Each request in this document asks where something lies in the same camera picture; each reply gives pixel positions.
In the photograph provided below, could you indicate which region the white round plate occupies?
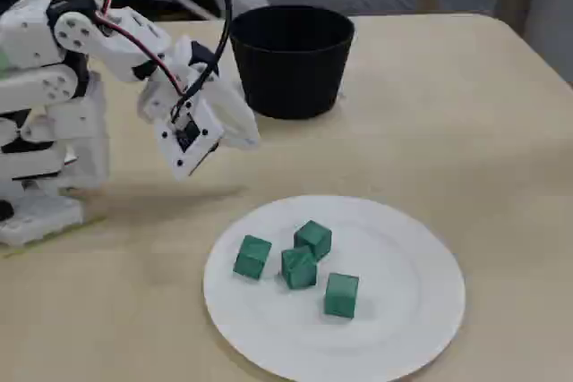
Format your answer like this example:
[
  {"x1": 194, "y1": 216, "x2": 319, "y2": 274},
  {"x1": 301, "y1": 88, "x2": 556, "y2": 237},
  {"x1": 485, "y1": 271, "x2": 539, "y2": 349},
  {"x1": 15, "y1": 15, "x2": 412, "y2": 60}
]
[{"x1": 203, "y1": 195, "x2": 466, "y2": 382}]

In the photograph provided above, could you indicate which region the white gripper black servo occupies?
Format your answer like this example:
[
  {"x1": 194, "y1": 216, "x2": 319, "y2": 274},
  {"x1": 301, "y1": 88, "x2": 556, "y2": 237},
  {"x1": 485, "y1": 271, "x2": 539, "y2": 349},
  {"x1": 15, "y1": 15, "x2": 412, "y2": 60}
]
[{"x1": 135, "y1": 35, "x2": 261, "y2": 151}]

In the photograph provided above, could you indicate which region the yellow-green tape strip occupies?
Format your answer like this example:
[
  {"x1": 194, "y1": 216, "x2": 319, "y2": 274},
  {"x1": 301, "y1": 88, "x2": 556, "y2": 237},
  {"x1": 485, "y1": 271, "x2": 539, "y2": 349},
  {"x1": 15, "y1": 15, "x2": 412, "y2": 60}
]
[{"x1": 0, "y1": 215, "x2": 108, "y2": 260}]

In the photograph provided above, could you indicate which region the black plastic cup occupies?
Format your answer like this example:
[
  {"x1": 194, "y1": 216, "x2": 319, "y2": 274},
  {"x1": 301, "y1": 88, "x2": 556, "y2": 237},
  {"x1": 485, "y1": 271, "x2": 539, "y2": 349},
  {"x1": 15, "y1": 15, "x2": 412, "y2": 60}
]
[{"x1": 228, "y1": 4, "x2": 356, "y2": 121}]

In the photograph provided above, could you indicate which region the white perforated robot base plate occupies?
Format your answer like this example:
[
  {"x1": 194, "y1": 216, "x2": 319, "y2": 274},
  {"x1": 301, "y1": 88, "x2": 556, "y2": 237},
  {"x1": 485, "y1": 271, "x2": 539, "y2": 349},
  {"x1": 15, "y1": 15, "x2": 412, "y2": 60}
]
[{"x1": 0, "y1": 193, "x2": 85, "y2": 248}]

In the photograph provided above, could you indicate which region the grey hose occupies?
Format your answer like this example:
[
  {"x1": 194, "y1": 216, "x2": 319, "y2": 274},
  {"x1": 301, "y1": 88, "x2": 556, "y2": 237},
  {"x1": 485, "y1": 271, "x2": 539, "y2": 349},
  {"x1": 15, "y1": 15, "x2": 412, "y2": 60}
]
[{"x1": 176, "y1": 0, "x2": 217, "y2": 21}]

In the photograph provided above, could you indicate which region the green cube block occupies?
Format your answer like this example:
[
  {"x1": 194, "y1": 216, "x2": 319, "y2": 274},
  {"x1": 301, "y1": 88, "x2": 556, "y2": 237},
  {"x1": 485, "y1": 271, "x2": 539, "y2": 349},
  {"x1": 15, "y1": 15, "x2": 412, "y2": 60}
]
[
  {"x1": 280, "y1": 245, "x2": 318, "y2": 290},
  {"x1": 294, "y1": 219, "x2": 333, "y2": 261},
  {"x1": 324, "y1": 272, "x2": 360, "y2": 319},
  {"x1": 232, "y1": 233, "x2": 273, "y2": 282}
]

